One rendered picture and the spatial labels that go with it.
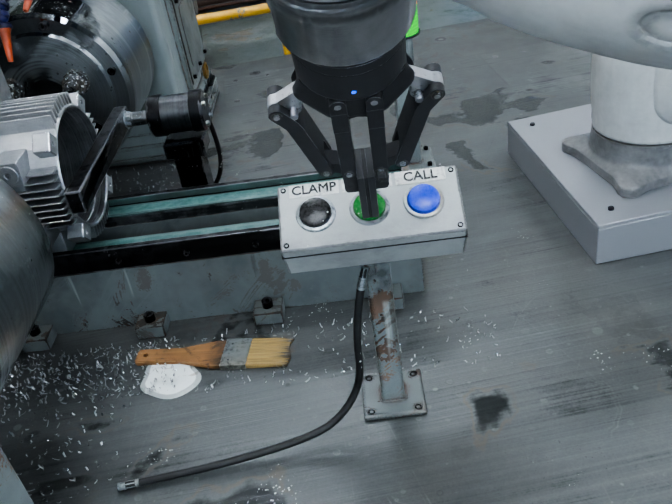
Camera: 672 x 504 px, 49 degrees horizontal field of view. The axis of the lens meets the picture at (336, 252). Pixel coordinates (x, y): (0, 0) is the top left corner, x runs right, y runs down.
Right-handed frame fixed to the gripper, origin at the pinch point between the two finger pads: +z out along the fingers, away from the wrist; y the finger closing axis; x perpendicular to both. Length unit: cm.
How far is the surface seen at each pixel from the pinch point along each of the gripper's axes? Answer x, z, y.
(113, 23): -51, 28, 36
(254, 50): -271, 283, 59
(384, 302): 5.3, 14.7, -0.2
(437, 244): 3.5, 6.4, -5.8
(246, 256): -9.1, 29.4, 16.8
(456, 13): -286, 291, -64
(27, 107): -25.1, 13.8, 40.0
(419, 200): 0.4, 3.4, -4.5
